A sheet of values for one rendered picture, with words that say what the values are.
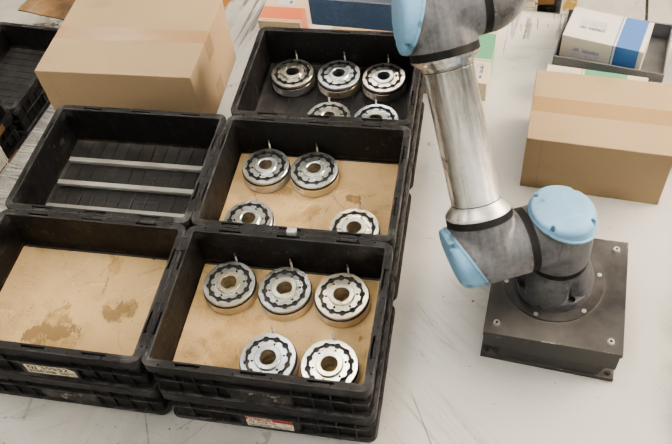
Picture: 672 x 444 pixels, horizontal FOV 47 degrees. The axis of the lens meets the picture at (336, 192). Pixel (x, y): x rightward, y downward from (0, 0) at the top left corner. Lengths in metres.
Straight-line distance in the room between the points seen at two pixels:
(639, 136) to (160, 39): 1.14
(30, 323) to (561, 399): 1.03
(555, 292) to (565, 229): 0.17
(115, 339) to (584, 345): 0.87
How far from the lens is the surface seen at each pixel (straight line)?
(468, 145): 1.29
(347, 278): 1.48
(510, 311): 1.51
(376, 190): 1.64
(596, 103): 1.80
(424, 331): 1.60
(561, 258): 1.39
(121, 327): 1.56
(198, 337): 1.50
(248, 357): 1.42
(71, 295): 1.64
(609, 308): 1.54
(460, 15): 1.25
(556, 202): 1.38
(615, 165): 1.75
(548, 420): 1.53
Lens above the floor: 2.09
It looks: 50 degrees down
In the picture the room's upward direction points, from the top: 8 degrees counter-clockwise
